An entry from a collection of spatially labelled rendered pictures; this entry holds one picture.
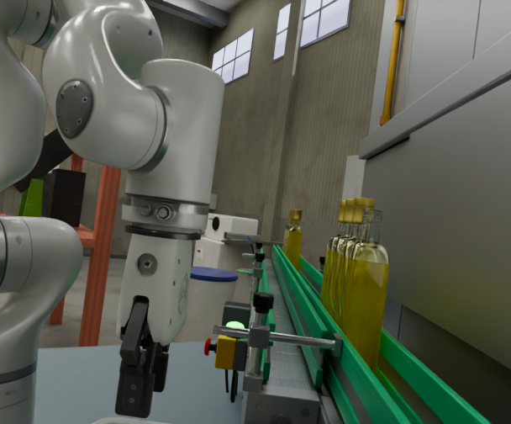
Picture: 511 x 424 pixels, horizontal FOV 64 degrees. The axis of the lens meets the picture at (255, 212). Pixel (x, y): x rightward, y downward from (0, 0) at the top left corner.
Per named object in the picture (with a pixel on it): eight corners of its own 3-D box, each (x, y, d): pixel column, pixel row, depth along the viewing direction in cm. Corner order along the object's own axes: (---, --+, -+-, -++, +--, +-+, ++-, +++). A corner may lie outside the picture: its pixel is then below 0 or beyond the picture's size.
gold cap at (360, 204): (375, 225, 66) (378, 199, 66) (353, 223, 66) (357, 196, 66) (369, 225, 70) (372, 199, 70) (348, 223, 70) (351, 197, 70)
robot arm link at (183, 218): (202, 204, 37) (197, 237, 36) (213, 206, 45) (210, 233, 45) (109, 192, 37) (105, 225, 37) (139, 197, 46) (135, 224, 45)
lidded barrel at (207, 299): (208, 333, 428) (217, 267, 429) (240, 352, 383) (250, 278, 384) (157, 338, 392) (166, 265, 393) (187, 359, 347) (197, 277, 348)
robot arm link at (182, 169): (159, 198, 35) (226, 207, 42) (179, 44, 35) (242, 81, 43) (98, 190, 39) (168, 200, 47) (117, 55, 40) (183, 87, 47)
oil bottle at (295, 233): (297, 276, 173) (305, 209, 173) (283, 274, 173) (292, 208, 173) (296, 274, 178) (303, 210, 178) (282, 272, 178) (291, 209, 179)
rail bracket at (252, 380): (335, 404, 52) (348, 306, 52) (205, 387, 52) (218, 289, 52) (331, 394, 55) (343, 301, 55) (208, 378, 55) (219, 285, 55)
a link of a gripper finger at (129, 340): (133, 325, 33) (134, 378, 35) (160, 273, 40) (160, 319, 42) (118, 324, 33) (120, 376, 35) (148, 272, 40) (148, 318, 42)
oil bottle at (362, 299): (375, 391, 59) (393, 244, 59) (336, 386, 59) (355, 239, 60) (365, 376, 65) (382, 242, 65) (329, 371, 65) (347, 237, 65)
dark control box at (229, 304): (246, 338, 121) (250, 310, 121) (219, 334, 121) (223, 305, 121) (247, 330, 129) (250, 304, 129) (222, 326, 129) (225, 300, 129)
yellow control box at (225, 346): (244, 373, 93) (248, 341, 93) (211, 369, 93) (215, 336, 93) (244, 363, 100) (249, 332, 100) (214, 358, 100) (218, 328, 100)
